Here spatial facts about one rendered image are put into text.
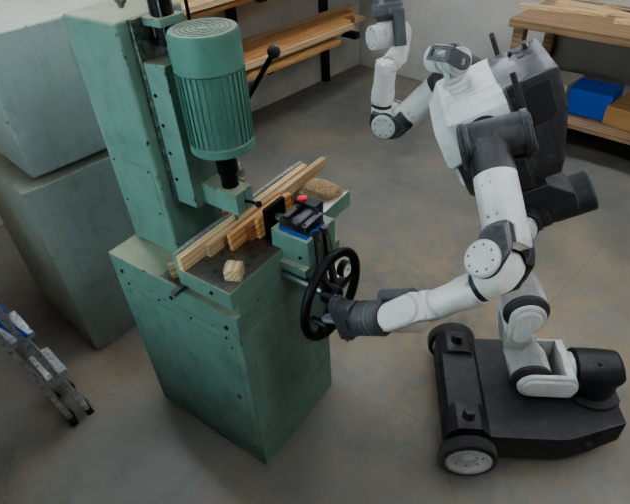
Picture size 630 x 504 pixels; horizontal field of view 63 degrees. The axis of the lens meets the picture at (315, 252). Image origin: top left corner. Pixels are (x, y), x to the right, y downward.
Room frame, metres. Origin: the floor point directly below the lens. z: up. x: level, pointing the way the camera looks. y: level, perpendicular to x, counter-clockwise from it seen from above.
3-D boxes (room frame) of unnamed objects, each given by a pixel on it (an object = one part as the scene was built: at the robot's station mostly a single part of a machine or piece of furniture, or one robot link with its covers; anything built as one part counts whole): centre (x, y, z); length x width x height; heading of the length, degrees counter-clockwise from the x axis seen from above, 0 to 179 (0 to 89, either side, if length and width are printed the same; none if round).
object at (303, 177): (1.42, 0.13, 0.92); 0.60 x 0.02 x 0.04; 142
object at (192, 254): (1.36, 0.20, 0.92); 0.60 x 0.02 x 0.05; 142
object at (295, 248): (1.23, 0.03, 0.91); 0.15 x 0.14 x 0.09; 142
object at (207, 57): (1.29, 0.23, 1.35); 0.18 x 0.18 x 0.31
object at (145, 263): (1.36, 0.33, 0.76); 0.57 x 0.45 x 0.09; 52
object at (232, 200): (1.30, 0.24, 1.03); 0.14 x 0.07 x 0.09; 52
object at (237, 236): (1.30, 0.17, 0.93); 0.24 x 0.01 x 0.06; 142
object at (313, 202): (1.23, 0.02, 0.99); 0.13 x 0.11 x 0.06; 142
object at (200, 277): (1.28, 0.10, 0.87); 0.61 x 0.30 x 0.06; 142
